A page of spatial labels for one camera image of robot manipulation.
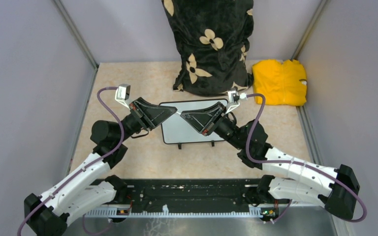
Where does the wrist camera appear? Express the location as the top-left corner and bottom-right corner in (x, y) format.
(114, 84), (131, 109)
(225, 89), (248, 114)

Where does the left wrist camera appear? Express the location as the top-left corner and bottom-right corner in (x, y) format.
(114, 84), (131, 109)

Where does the folded yellow garment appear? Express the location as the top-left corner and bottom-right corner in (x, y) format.
(252, 59), (307, 106)

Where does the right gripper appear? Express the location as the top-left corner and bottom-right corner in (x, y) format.
(181, 101), (246, 150)

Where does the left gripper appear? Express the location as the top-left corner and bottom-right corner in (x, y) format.
(116, 96), (177, 143)

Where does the small whiteboard black frame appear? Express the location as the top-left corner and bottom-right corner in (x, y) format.
(160, 98), (228, 149)

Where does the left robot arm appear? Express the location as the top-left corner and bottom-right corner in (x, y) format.
(21, 97), (177, 236)

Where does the aluminium rail frame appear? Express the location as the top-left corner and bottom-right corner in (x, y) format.
(52, 182), (345, 219)

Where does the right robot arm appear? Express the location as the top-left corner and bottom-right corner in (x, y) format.
(180, 102), (365, 222)

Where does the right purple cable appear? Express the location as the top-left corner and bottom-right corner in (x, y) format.
(239, 93), (368, 224)

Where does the black floral blanket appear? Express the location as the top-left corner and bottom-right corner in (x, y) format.
(161, 0), (254, 97)

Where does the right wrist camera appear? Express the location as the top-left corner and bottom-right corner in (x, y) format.
(225, 89), (248, 114)

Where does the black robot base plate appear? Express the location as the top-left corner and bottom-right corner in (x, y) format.
(88, 176), (325, 224)

